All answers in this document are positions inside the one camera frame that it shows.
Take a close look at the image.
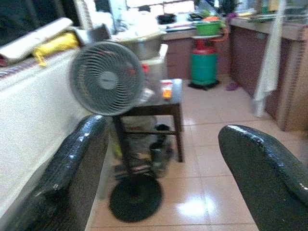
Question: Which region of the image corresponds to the white hanging towel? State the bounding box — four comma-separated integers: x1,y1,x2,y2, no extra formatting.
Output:
252,0,287,118

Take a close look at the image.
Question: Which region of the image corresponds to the small orange box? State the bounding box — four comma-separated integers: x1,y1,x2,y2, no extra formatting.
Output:
161,80,174,100

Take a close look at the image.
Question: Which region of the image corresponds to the grey standing fan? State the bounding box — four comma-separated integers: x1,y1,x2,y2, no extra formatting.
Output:
68,40,165,223

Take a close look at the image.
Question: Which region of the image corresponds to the black cup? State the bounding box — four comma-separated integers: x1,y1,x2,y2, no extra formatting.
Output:
149,141,174,169

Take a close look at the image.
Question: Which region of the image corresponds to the black cooking pan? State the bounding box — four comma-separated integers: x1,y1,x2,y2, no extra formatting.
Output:
156,13,177,25

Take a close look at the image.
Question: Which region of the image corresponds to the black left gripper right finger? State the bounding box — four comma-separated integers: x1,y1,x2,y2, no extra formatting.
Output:
218,124,308,231

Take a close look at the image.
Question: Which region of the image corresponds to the purple slipper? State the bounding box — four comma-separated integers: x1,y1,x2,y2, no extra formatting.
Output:
226,82,242,92

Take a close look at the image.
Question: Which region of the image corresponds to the brown tiled kitchen counter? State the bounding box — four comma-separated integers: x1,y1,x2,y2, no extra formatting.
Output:
229,17,308,132

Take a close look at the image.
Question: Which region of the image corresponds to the green plastic basin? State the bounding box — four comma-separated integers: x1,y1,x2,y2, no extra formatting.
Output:
195,20,222,37

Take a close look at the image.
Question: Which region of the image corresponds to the white bucket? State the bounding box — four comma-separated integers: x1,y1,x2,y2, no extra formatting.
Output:
122,116,159,136

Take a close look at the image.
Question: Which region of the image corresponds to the large steel basin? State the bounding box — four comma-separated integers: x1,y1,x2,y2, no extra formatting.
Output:
112,33,167,61

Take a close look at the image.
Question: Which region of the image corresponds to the dark wooden stool table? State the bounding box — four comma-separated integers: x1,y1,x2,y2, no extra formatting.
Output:
112,78,185,178

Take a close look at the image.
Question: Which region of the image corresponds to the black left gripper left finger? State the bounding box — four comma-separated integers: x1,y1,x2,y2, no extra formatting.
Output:
7,114,109,231

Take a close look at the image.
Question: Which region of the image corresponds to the white chest appliance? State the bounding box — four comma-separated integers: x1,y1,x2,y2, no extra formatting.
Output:
0,50,114,218

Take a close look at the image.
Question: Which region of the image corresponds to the white rolled mat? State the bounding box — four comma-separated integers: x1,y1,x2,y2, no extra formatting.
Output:
0,17,74,64

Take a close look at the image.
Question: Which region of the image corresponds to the green gas cylinder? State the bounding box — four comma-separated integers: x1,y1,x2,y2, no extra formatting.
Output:
188,39,220,91

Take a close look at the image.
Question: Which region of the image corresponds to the yellow cloth bag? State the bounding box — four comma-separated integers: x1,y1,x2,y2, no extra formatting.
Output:
32,32,80,67

